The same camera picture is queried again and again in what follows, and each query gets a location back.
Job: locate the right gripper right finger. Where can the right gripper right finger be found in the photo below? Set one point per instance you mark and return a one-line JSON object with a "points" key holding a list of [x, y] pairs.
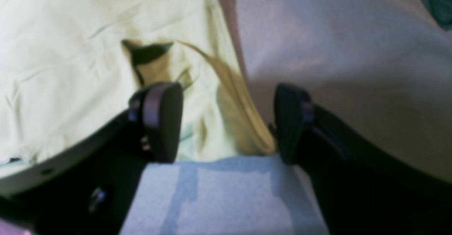
{"points": [[360, 189]]}

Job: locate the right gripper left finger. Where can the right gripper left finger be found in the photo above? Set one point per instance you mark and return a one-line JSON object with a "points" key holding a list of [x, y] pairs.
{"points": [[88, 189]]}

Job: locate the yellow-green T-shirt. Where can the yellow-green T-shirt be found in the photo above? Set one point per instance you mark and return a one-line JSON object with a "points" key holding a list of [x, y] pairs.
{"points": [[69, 66]]}

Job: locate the sage green table cloth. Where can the sage green table cloth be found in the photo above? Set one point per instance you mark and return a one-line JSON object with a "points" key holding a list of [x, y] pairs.
{"points": [[382, 66]]}

